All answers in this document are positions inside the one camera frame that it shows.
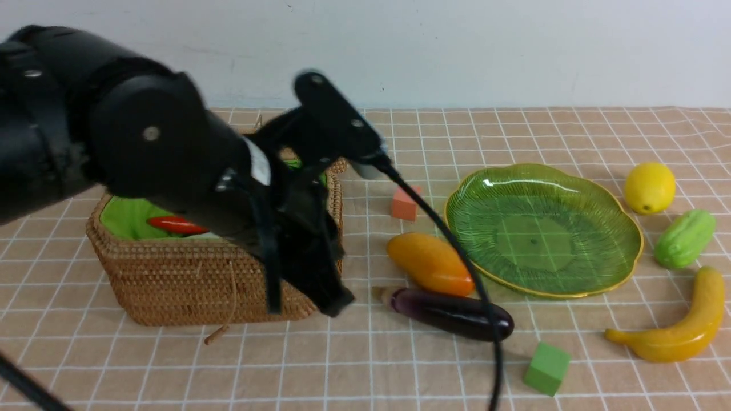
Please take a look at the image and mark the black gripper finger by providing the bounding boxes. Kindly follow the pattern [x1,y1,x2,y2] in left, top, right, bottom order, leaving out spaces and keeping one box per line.
[251,194,282,315]
[281,240,355,318]

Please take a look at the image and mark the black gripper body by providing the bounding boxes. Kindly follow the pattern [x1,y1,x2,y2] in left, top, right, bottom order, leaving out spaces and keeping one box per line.
[217,108,340,274]

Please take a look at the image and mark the orange carrot with green leaves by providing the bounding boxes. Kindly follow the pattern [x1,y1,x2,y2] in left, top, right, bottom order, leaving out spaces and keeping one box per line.
[147,215,209,236]

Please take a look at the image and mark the orange yellow mango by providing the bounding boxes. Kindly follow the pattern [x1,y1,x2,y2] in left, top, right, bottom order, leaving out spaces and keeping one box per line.
[387,232,476,297]

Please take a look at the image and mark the dark purple eggplant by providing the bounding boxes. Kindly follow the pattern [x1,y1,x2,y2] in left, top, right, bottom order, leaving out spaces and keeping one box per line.
[372,287,515,343]

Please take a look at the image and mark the yellow lemon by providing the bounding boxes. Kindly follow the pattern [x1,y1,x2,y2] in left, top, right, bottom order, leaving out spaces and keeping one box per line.
[624,162,676,214]

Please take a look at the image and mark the green bitter gourd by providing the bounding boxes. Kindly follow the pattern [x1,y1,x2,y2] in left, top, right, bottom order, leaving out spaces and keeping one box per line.
[654,209,716,269]

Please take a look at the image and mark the yellow banana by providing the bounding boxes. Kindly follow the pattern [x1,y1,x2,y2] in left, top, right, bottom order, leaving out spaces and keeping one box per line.
[604,266,725,362]

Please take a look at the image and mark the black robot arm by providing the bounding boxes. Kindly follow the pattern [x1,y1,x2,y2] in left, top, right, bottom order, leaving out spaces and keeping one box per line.
[2,26,354,317]

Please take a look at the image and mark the woven wicker basket lid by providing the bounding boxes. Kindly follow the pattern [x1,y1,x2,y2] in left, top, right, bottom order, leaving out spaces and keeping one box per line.
[240,116,348,174]

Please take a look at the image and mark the orange foam cube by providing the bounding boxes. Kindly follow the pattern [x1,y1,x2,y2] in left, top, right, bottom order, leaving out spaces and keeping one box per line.
[391,186,420,222]

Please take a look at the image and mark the woven wicker basket green lining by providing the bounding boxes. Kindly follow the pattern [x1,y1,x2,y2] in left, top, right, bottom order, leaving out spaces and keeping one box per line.
[86,154,344,327]

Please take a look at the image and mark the beige checkered tablecloth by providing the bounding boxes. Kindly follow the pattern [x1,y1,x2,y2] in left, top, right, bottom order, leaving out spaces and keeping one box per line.
[1,107,730,410]

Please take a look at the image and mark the green glass leaf plate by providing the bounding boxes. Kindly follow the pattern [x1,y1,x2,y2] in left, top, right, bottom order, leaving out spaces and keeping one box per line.
[444,163,645,300]

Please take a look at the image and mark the green foam cube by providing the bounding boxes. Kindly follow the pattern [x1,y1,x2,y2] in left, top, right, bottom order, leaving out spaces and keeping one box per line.
[523,341,572,396]

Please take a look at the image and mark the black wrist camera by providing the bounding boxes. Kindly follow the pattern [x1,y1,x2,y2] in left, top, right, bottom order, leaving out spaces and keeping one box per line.
[293,71,387,180]

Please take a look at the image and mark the black camera cable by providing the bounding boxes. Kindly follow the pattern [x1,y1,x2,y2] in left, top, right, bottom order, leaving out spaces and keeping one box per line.
[374,157,506,411]

